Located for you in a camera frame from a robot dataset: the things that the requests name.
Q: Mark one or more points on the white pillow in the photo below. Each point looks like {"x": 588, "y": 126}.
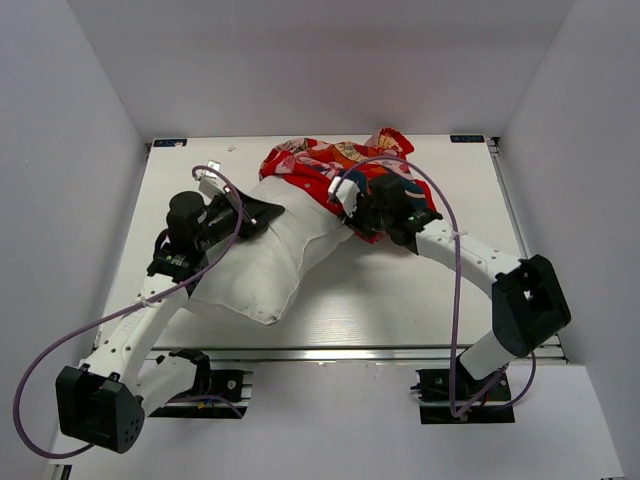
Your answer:
{"x": 258, "y": 279}

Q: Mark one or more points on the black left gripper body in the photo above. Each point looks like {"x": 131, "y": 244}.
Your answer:
{"x": 220, "y": 223}

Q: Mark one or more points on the blue left table label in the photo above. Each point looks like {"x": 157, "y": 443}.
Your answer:
{"x": 169, "y": 143}

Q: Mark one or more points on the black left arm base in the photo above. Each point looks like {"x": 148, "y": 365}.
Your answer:
{"x": 228, "y": 397}

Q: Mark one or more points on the aluminium table edge rail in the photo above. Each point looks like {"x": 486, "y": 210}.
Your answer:
{"x": 327, "y": 354}

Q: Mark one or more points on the blue table label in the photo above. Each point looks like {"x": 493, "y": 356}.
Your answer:
{"x": 169, "y": 143}
{"x": 467, "y": 138}

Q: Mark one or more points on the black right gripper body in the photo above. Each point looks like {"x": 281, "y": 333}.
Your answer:
{"x": 368, "y": 217}

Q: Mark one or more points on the red patterned pillowcase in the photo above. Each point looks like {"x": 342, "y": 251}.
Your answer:
{"x": 311, "y": 164}

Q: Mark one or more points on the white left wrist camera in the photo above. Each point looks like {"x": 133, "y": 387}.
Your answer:
{"x": 209, "y": 182}

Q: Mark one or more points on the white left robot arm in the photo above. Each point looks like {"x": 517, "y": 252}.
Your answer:
{"x": 105, "y": 400}

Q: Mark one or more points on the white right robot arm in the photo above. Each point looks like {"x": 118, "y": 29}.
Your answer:
{"x": 528, "y": 305}

